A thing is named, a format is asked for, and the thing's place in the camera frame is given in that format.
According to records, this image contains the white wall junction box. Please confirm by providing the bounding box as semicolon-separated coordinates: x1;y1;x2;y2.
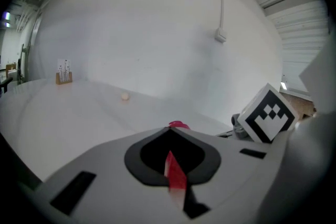
214;28;228;44

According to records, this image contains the black tripod stand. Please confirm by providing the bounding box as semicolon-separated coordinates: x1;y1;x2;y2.
16;43;27;85

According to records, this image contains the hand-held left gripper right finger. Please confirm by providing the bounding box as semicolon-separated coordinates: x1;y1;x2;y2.
173;127;281;224

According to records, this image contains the wooden card holder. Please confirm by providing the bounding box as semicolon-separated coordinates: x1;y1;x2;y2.
55;72;74;86

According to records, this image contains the red cloth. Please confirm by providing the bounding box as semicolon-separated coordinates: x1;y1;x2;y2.
164;120;190;209

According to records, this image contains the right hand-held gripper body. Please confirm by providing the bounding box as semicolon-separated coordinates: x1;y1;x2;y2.
232;83;297;144

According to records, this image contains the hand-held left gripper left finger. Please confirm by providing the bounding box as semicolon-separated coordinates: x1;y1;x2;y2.
23;127;184;224

